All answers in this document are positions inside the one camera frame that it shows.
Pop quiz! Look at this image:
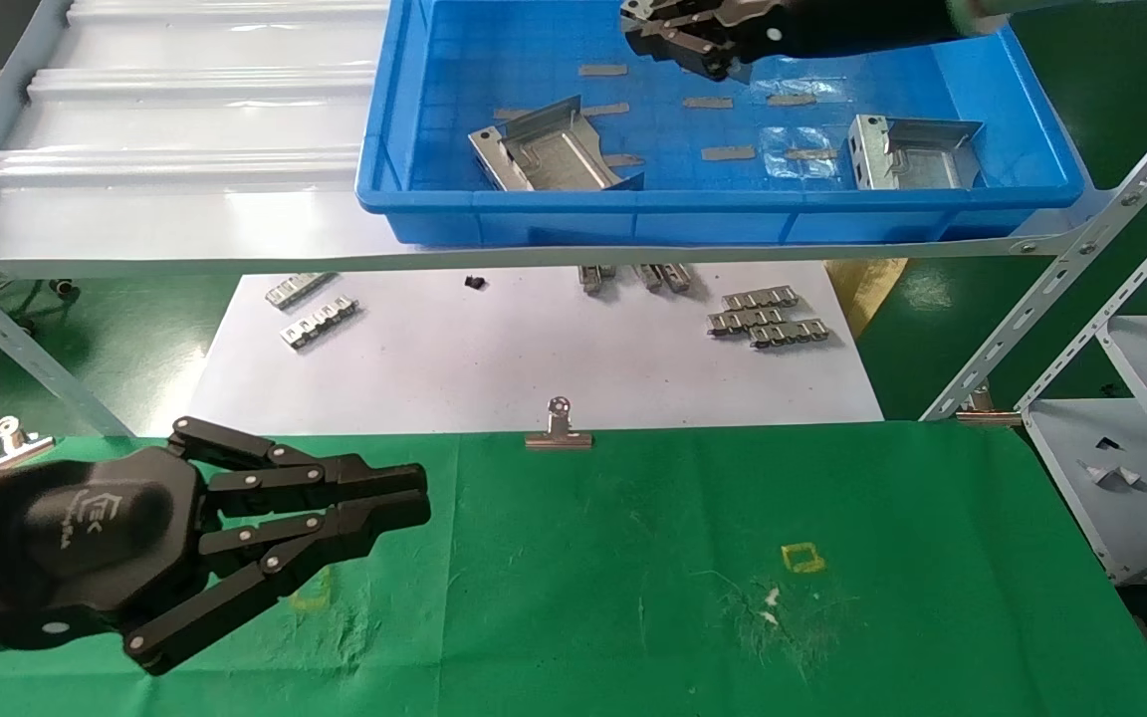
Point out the perforated grey diagonal strut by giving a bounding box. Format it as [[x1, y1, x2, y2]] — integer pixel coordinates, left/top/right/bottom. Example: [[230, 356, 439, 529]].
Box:
[[0, 257, 131, 439], [1015, 189, 1147, 414], [920, 80, 1147, 421]]

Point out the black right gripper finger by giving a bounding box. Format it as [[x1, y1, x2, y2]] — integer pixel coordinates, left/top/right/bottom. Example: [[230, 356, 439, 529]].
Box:
[[622, 22, 750, 82], [648, 0, 734, 26]]

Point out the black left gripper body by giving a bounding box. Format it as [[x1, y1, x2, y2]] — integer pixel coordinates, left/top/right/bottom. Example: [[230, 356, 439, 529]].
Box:
[[0, 445, 208, 662]]

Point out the blue plastic bin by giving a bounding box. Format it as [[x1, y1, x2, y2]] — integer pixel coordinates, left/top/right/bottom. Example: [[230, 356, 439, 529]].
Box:
[[354, 0, 1085, 247]]

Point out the sheet metal bracket tall flange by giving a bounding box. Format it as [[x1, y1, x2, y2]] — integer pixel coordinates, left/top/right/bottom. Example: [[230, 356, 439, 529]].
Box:
[[466, 96, 644, 193]]

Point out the small silver metal piece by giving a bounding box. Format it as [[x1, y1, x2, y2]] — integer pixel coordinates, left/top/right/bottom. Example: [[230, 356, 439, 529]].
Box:
[[1081, 460, 1144, 491]]

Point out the brown cardboard piece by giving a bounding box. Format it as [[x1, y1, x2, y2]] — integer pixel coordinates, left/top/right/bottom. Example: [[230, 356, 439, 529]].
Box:
[[824, 259, 908, 340]]

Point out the white corrugated plastic sheet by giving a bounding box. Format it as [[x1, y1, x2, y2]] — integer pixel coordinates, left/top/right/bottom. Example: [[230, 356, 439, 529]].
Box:
[[0, 0, 1092, 265]]

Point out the clear plastic film patch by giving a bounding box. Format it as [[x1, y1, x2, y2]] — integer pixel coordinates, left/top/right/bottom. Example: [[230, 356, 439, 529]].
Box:
[[761, 126, 838, 180]]

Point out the white paper sheet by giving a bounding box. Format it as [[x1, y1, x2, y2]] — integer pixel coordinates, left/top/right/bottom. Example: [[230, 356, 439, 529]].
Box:
[[183, 261, 885, 436]]

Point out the small boxy sheet metal bracket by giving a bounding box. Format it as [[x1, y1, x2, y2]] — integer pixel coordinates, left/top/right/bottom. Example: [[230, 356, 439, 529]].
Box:
[[847, 114, 983, 190]]

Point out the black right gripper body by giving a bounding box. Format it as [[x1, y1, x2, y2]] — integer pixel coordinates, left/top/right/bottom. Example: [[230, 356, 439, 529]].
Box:
[[731, 0, 975, 64]]

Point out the silver binder clip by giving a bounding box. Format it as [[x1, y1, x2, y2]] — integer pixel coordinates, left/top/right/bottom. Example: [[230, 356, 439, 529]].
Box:
[[955, 383, 1023, 427], [524, 395, 594, 451], [0, 415, 55, 474]]

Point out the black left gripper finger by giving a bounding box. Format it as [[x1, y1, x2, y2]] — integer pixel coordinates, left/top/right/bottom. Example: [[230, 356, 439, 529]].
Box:
[[168, 416, 429, 519], [123, 493, 432, 676]]

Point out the green cloth mat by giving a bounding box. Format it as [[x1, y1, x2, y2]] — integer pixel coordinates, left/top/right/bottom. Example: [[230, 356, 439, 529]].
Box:
[[0, 420, 1147, 717]]

